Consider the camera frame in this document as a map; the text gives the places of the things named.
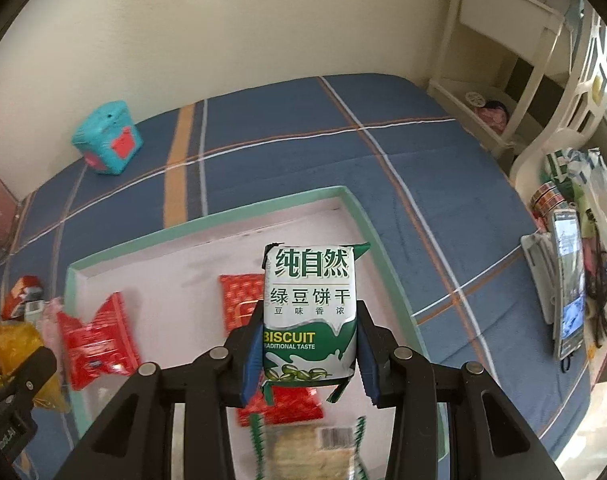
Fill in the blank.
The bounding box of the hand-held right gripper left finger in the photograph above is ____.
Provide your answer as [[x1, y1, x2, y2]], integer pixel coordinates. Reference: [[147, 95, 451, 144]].
[[70, 300, 264, 480]]

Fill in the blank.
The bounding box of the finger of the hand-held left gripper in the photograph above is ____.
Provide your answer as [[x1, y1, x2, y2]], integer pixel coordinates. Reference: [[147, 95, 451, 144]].
[[0, 345, 59, 412]]

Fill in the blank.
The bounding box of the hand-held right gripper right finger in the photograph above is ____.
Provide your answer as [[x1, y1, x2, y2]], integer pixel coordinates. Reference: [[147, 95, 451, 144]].
[[356, 302, 567, 480]]

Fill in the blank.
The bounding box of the orange cake clear packet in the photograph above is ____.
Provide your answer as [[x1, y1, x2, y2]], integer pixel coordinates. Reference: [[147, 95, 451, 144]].
[[0, 316, 69, 413]]

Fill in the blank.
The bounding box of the long red snack packet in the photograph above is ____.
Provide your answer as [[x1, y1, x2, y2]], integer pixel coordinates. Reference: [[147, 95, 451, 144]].
[[236, 382, 325, 428]]

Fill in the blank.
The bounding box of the pink snack packet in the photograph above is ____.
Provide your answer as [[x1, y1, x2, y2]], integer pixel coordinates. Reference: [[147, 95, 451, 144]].
[[39, 296, 66, 348]]

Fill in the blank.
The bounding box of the red twisted cracker packet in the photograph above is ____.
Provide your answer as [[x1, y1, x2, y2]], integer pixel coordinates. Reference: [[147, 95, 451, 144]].
[[57, 291, 141, 392]]

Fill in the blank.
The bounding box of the orange beige snack packet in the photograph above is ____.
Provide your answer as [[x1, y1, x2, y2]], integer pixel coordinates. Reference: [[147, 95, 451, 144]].
[[218, 273, 265, 336]]

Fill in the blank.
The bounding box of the green white biscuit packet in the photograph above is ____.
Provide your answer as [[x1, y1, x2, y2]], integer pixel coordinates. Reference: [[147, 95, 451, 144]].
[[260, 241, 371, 406]]

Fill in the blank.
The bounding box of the dark red snack packet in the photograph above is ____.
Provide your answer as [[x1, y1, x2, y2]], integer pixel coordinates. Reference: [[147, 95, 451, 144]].
[[0, 275, 45, 322]]

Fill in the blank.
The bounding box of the green edged clear packet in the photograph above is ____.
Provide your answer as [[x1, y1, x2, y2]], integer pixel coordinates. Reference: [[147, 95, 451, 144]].
[[250, 416, 369, 480]]

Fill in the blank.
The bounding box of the teal rimmed white tray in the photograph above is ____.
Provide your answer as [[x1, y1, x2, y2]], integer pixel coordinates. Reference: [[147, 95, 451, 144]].
[[66, 186, 454, 480]]

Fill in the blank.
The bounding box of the white phone stand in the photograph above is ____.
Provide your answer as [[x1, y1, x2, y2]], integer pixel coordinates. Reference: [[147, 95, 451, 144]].
[[521, 230, 559, 326]]

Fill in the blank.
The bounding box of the smartphone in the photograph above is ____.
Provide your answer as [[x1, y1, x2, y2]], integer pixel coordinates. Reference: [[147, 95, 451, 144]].
[[551, 208, 585, 361]]

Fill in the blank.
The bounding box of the plaid blue bedsheet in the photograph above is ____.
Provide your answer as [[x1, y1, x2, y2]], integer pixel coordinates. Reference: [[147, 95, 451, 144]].
[[0, 74, 591, 480]]

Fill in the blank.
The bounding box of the patterned tape roll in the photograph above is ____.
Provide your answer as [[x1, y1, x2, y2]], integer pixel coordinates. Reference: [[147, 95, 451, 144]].
[[531, 182, 567, 216]]

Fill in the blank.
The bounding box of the teal cube box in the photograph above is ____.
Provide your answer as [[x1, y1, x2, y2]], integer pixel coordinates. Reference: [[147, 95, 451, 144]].
[[72, 101, 142, 176]]

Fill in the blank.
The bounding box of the pink item on shelf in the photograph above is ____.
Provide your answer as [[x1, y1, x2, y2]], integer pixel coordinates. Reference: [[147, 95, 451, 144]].
[[476, 100, 509, 128]]

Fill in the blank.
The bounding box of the clear plastic bag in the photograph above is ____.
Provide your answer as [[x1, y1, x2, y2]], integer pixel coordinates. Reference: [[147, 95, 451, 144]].
[[573, 150, 607, 341]]

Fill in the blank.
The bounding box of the white bedside shelf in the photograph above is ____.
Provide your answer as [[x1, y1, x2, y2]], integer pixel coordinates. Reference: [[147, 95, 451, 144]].
[[426, 0, 567, 161]]

